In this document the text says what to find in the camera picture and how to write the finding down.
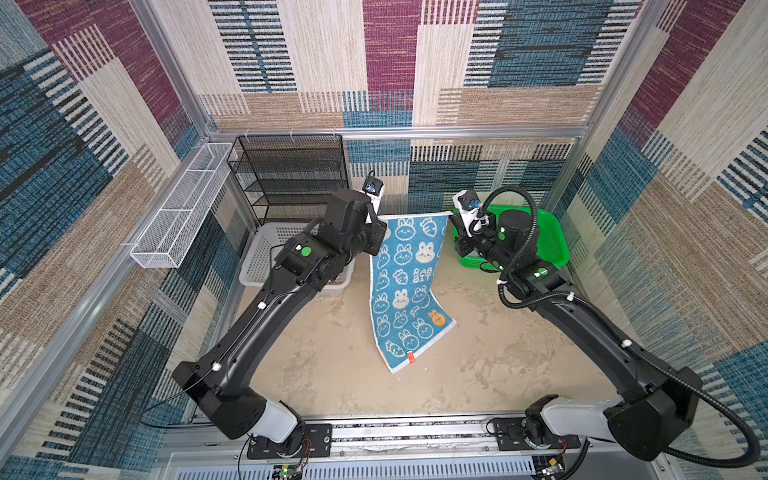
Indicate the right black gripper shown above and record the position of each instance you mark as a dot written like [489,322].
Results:
[463,240]

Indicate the black wire shelf rack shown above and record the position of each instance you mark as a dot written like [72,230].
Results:
[288,178]

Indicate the green plastic basket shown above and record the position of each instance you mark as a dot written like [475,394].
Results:
[552,245]

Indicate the aluminium front rail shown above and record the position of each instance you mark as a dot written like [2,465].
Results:
[471,444]

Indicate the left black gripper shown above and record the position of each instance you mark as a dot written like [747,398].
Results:
[375,233]

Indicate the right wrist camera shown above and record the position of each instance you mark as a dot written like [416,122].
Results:
[471,210]

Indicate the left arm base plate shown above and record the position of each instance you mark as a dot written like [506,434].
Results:
[288,441]

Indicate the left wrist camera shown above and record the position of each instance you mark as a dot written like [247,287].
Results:
[373,189]

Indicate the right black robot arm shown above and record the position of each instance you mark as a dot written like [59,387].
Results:
[655,402]

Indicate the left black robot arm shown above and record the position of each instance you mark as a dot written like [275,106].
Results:
[219,381]

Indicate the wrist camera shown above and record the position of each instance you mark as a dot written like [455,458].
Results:
[373,189]
[471,210]

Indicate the white wire mesh tray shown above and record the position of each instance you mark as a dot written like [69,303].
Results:
[167,239]

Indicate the white plastic laundry basket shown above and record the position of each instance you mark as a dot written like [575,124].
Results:
[280,243]

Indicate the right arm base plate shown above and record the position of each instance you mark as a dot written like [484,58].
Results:
[528,433]

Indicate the blue bunny pattern towel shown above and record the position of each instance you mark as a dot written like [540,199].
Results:
[406,317]

